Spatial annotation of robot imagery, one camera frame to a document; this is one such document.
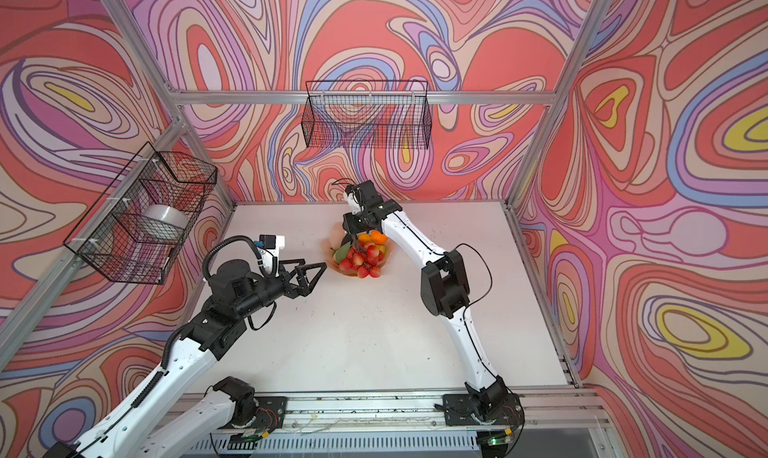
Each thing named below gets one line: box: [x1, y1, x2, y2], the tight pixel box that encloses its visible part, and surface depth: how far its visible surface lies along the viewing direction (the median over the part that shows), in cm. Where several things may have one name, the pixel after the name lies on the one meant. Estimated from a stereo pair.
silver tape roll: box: [143, 204, 188, 241], surface depth 74 cm
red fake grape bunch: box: [339, 241, 384, 279], surface depth 92 cm
